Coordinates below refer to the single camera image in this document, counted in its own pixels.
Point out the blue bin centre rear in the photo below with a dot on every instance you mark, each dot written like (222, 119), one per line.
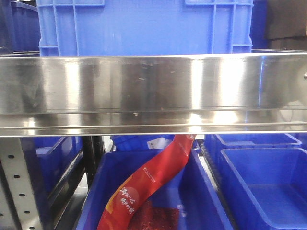
(135, 142)

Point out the blue bin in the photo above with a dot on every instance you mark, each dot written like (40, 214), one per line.
(266, 189)
(187, 202)
(135, 142)
(214, 143)
(55, 154)

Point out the blue bin right rear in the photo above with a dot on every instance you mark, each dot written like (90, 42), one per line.
(214, 143)

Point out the blue bin centre lower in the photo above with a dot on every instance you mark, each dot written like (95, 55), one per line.
(187, 202)

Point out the blue bin left lower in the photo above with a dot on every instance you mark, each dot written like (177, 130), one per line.
(55, 154)

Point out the blue bin right lower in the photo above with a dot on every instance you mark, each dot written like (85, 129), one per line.
(266, 189)

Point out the white label card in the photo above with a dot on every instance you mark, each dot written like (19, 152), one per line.
(158, 143)

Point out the red snack bag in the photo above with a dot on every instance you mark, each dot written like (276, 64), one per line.
(144, 182)

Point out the large blue crate on shelf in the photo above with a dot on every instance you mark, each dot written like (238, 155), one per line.
(144, 27)

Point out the dark blue crate upper left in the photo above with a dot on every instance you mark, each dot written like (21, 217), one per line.
(19, 27)

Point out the perforated metal upright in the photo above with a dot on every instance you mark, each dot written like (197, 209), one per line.
(14, 153)

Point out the stainless steel shelf rail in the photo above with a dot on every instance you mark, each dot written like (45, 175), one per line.
(197, 94)

